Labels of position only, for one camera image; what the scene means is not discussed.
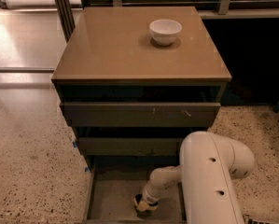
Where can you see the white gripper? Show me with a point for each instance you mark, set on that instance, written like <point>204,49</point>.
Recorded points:
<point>148,197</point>

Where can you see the green and yellow sponge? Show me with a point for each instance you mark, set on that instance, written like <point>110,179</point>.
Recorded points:
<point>137,199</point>

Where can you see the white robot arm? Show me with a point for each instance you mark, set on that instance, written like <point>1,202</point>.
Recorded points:
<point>208,163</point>

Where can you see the open bottom drawer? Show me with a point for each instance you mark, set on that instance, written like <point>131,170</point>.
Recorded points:
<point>111,193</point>

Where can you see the middle drawer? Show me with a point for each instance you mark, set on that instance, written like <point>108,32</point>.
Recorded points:
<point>129,146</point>

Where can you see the top drawer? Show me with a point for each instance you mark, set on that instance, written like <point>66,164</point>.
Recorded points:
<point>87,114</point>

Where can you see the brown drawer cabinet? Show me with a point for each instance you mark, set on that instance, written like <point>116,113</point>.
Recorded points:
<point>111,57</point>

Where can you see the blue tape piece upper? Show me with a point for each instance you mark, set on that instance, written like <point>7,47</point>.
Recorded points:
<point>75,144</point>

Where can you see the white ceramic bowl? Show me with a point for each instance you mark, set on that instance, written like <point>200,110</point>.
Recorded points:
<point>164,31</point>

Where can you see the dark vertical post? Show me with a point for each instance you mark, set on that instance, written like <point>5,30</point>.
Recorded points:
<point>66,17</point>

